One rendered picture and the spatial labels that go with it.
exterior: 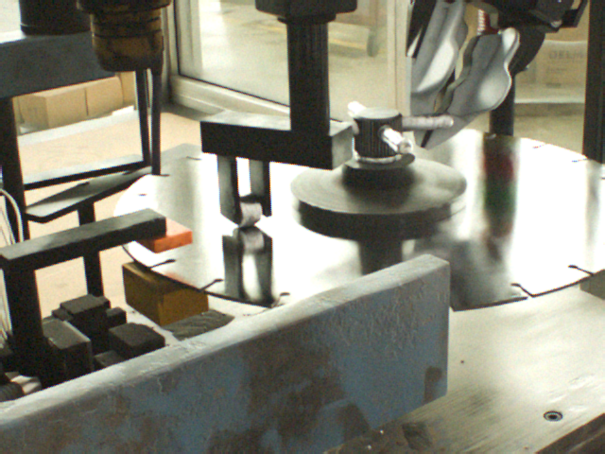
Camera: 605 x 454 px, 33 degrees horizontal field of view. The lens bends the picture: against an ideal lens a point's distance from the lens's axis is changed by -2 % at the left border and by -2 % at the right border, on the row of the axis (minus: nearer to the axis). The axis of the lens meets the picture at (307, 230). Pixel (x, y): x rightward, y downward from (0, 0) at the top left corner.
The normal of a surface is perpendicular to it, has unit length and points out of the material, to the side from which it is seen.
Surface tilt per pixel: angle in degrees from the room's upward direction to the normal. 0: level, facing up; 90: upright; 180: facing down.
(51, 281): 0
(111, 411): 90
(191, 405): 90
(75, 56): 90
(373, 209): 5
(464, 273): 0
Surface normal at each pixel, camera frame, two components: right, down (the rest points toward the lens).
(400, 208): -0.01, -0.90
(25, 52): 0.62, 0.27
